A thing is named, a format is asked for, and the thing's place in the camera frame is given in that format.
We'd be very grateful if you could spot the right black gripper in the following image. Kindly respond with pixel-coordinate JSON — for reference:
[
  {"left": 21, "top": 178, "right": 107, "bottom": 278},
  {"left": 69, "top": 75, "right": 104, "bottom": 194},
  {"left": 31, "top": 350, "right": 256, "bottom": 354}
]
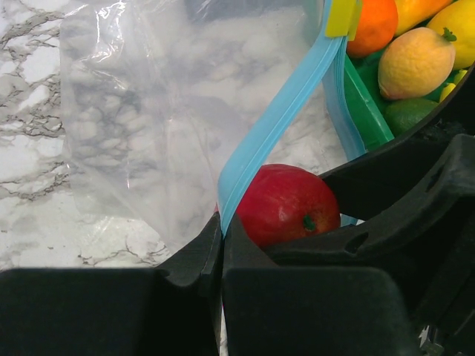
[{"left": 266, "top": 135, "right": 474, "bottom": 355}]

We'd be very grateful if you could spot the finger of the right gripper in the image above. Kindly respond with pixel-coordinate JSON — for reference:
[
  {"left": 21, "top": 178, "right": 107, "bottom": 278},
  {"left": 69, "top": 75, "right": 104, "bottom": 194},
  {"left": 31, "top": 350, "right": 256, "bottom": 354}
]
[{"left": 322, "top": 67, "right": 474, "bottom": 219}]

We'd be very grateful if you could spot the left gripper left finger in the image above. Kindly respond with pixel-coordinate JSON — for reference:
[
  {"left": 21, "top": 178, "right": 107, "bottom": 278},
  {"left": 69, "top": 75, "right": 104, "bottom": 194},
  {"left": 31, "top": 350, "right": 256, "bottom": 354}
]
[{"left": 1, "top": 214, "right": 223, "bottom": 355}]

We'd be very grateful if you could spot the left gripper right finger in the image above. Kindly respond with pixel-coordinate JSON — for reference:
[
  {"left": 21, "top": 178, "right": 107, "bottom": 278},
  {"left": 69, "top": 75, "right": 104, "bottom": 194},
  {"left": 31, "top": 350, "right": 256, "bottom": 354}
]
[{"left": 222, "top": 218, "right": 419, "bottom": 355}]

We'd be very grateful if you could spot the red apple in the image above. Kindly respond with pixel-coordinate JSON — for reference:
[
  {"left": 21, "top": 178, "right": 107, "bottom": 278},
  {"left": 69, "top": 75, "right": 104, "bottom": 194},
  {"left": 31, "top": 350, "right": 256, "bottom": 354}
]
[{"left": 222, "top": 163, "right": 341, "bottom": 248}]

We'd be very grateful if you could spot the green plastic tray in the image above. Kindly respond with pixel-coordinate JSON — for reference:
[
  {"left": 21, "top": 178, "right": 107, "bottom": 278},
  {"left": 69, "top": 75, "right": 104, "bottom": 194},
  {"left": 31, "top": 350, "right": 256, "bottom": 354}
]
[{"left": 344, "top": 52, "right": 474, "bottom": 151}]

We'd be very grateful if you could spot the green lime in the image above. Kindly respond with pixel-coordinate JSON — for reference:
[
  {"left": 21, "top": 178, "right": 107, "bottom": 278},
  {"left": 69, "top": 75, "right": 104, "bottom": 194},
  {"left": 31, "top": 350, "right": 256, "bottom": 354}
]
[{"left": 383, "top": 98, "right": 438, "bottom": 137}]

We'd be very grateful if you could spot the clear zip top bag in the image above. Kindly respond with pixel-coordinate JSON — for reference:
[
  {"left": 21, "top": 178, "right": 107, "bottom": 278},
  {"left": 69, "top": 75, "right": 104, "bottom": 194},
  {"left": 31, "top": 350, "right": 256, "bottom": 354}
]
[{"left": 60, "top": 1, "right": 365, "bottom": 251}]

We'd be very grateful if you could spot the yellow banana bunch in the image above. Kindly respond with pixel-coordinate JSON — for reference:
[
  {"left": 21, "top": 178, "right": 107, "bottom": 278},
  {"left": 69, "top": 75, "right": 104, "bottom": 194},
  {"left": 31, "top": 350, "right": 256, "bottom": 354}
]
[{"left": 439, "top": 69, "right": 468, "bottom": 103}]

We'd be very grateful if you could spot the yellow peach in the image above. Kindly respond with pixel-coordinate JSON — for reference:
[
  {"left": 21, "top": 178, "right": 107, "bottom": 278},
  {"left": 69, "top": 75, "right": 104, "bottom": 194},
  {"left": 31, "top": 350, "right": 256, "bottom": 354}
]
[{"left": 378, "top": 27, "right": 457, "bottom": 100}]

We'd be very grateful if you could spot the orange fruit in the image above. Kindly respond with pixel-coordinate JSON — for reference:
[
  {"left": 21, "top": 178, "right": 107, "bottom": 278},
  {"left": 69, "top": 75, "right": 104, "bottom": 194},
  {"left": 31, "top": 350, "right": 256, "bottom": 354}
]
[{"left": 347, "top": 0, "right": 399, "bottom": 59}]

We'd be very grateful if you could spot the yellow lemon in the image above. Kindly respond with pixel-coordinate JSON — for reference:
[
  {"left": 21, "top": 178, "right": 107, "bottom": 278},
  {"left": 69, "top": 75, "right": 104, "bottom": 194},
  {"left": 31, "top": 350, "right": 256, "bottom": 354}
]
[{"left": 426, "top": 0, "right": 474, "bottom": 70}]

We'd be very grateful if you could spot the orange yellow mango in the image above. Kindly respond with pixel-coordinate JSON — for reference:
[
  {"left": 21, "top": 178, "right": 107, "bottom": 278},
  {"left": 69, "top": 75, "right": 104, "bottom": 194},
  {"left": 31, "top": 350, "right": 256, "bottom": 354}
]
[{"left": 395, "top": 0, "right": 453, "bottom": 37}]

